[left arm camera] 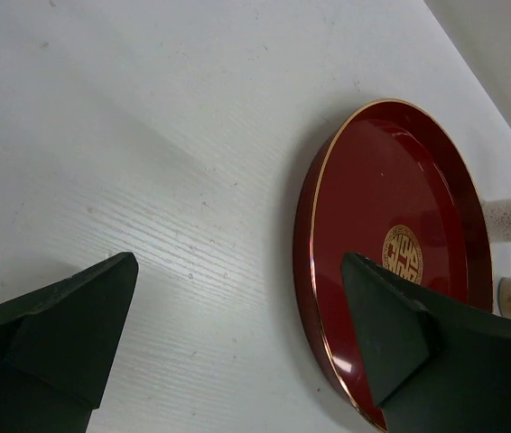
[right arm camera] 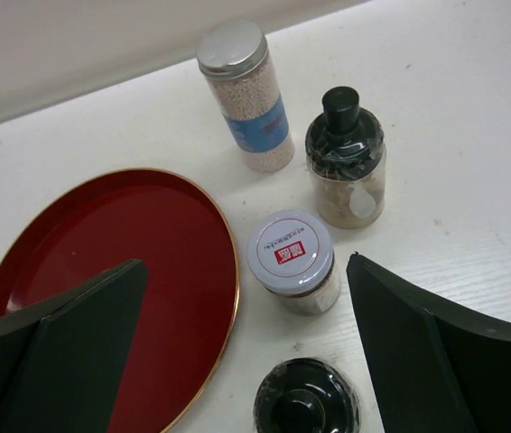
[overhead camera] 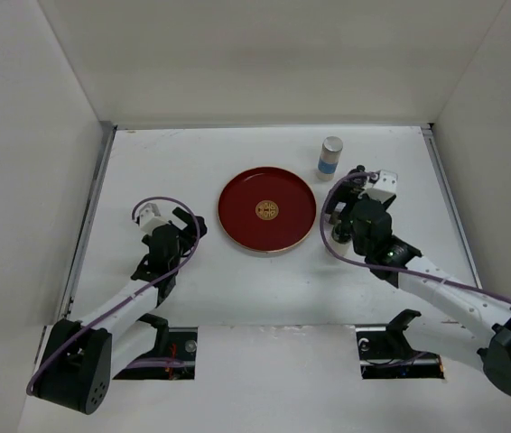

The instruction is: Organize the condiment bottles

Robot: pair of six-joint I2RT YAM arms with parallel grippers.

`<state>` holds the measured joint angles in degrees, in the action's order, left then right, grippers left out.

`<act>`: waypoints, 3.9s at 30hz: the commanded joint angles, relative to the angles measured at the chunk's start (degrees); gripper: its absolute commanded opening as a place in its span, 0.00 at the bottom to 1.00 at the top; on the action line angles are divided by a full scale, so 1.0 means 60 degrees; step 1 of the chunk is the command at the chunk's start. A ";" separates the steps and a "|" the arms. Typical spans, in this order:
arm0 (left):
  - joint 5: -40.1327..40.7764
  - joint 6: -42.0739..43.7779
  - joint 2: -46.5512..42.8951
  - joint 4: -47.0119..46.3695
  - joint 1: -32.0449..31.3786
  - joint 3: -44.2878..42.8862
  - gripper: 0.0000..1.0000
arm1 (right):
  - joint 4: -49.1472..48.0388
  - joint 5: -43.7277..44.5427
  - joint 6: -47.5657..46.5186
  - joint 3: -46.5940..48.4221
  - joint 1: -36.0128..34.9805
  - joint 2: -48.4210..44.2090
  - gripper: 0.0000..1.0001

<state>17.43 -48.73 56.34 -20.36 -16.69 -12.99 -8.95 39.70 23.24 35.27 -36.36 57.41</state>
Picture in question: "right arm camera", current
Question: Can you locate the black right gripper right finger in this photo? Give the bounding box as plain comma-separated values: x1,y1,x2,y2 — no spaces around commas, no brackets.
347,253,511,432

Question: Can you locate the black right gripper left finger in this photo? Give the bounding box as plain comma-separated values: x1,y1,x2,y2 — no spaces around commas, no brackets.
0,260,147,432

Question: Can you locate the black-cap white jar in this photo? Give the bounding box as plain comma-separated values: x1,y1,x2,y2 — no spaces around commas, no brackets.
253,357,361,433

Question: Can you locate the white-lid short jar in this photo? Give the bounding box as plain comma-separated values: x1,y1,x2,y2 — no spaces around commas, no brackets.
246,209,341,316

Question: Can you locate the tall silver-lid bead bottle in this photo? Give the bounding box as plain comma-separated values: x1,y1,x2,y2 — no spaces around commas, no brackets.
196,19,294,173

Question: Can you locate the red round tray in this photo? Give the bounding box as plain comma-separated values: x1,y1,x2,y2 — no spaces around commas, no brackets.
0,169,239,432

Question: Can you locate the black-cap spice jar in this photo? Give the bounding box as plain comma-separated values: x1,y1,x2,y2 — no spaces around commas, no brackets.
304,86,386,229

